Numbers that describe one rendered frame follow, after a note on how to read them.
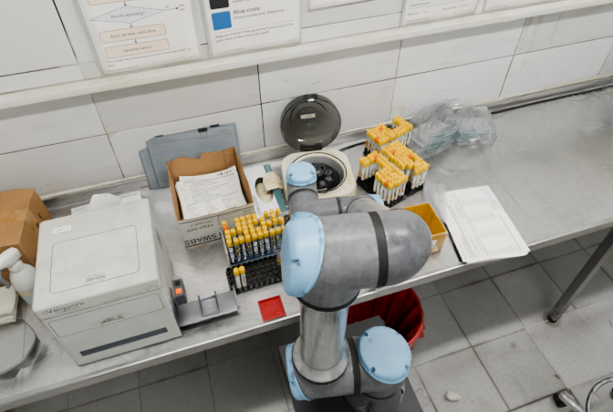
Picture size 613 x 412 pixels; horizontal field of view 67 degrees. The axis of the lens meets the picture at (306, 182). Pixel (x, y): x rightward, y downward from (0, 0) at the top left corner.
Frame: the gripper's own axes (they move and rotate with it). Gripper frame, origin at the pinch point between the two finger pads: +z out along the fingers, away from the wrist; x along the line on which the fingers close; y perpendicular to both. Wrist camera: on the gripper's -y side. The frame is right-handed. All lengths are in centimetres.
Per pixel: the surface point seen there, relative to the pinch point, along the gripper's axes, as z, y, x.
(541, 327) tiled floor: 98, -14, -117
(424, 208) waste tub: 2.4, 7.0, -44.8
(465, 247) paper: 9, -8, -52
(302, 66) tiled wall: -28, 56, -20
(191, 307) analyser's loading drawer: 5.9, 0.0, 34.4
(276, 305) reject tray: 9.7, -5.9, 10.9
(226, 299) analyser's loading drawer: 5.9, -1.0, 24.3
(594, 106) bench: 10, 38, -150
